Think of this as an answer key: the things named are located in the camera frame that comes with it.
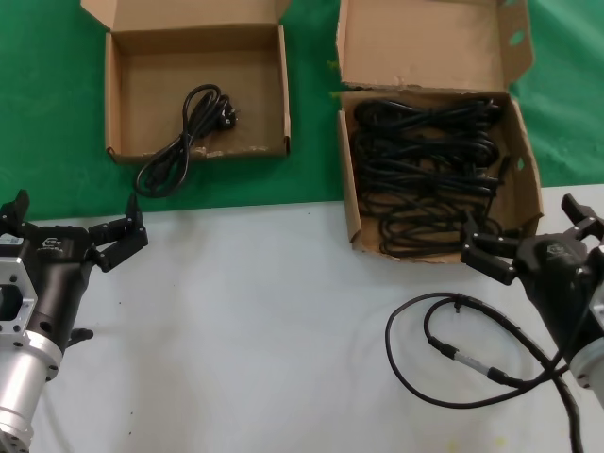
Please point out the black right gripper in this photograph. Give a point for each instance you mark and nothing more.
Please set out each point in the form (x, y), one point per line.
(557, 278)

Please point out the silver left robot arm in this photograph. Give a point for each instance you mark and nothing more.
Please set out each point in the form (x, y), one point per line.
(19, 377)

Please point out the large torn cardboard box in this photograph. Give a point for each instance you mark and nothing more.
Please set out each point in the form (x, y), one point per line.
(424, 42)

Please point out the green cloth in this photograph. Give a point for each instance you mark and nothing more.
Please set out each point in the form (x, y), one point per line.
(47, 94)

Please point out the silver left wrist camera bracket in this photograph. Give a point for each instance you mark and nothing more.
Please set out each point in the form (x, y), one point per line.
(14, 278)

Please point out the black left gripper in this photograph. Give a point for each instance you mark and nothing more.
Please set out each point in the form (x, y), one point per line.
(56, 273)

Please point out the small open cardboard box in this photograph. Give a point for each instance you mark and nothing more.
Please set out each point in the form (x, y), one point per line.
(151, 71)

